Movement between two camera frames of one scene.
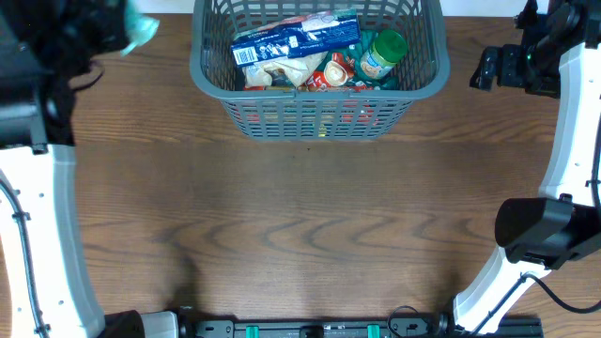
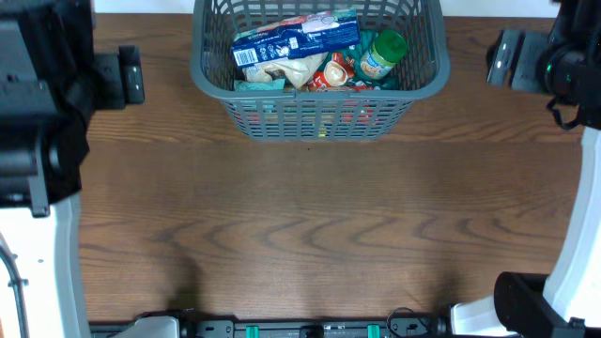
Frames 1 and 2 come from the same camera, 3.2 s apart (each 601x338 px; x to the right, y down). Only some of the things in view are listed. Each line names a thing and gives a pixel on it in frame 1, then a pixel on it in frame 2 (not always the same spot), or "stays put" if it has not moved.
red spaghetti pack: x=315 y=81 → x=357 y=112
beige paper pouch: x=301 y=69 stays put
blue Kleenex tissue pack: x=296 y=37 stays put
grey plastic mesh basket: x=318 y=115 stays put
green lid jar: x=388 y=48 stays put
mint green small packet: x=140 y=28 → x=259 y=85
